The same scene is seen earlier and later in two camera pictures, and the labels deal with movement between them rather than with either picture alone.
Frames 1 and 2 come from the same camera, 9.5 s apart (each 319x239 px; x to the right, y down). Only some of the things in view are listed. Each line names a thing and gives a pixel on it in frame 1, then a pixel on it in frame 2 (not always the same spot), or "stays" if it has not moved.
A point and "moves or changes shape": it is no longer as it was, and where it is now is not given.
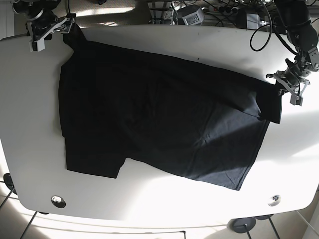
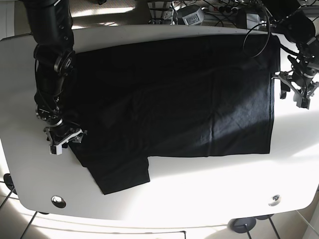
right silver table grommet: (276, 200) stays
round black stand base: (238, 225) stays
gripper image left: (63, 26) -> (58, 135)
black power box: (191, 15) stays
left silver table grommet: (58, 201) stays
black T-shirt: (198, 121) moves or changes shape
